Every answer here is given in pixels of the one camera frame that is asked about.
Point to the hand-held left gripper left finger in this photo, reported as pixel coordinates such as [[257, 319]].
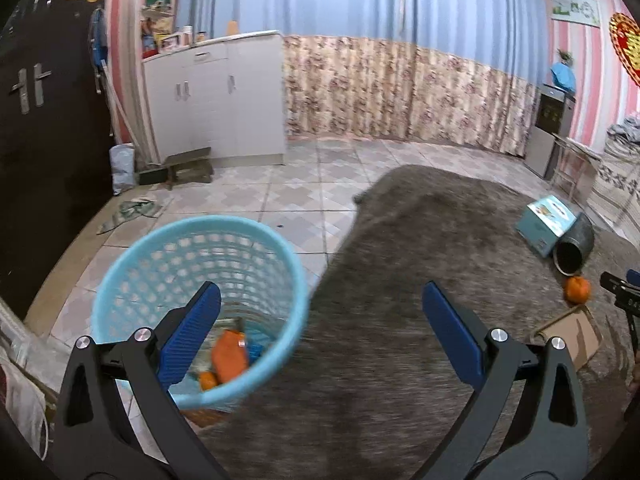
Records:
[[192, 330]]

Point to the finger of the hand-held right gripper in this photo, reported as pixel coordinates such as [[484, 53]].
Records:
[[620, 290]]

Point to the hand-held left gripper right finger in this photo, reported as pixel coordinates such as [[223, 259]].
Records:
[[450, 330]]

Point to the peeled orange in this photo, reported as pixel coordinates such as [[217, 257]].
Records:
[[207, 381]]

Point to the blue plastic bag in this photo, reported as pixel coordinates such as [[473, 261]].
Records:
[[256, 351]]

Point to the teal plastic basket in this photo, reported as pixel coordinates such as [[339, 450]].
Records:
[[210, 222]]

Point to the small orange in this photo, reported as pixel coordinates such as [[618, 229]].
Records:
[[577, 290]]

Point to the flat cardboard piece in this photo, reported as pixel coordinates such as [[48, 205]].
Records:
[[575, 335]]

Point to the black ribbed cup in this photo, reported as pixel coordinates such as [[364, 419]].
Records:
[[580, 235]]

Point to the grey shaggy rug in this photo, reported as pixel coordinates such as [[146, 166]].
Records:
[[380, 260]]

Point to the teal cardboard box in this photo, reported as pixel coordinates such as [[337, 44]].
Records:
[[545, 220]]

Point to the patterned blanket covered stack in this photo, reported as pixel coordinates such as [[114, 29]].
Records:
[[617, 180]]

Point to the green floor cloth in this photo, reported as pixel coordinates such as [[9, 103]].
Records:
[[130, 212]]

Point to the small folding table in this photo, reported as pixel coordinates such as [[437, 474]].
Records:
[[575, 147]]

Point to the pile of clothes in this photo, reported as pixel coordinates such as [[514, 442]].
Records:
[[625, 132]]

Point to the dark small box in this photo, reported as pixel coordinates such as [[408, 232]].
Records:
[[152, 175]]

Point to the small wooden stool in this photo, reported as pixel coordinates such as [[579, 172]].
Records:
[[190, 157]]

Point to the grey water dispenser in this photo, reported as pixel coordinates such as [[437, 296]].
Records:
[[542, 135]]

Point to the grey sack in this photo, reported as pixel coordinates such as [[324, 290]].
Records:
[[122, 170]]

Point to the white woven sack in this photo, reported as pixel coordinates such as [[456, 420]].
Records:
[[20, 390]]

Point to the blue cloth bundle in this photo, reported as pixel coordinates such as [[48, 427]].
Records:
[[564, 77]]

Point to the black door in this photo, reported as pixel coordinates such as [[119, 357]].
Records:
[[50, 160]]

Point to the white cabinet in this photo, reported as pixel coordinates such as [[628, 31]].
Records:
[[225, 110]]

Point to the blue and floral curtain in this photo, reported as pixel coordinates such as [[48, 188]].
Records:
[[400, 85]]

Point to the assorted bottles and boxes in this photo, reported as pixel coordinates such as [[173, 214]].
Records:
[[165, 37]]

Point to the red heart wall ornament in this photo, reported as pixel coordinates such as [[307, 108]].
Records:
[[627, 45]]

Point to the white wall banner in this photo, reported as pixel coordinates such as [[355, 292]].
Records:
[[575, 9]]

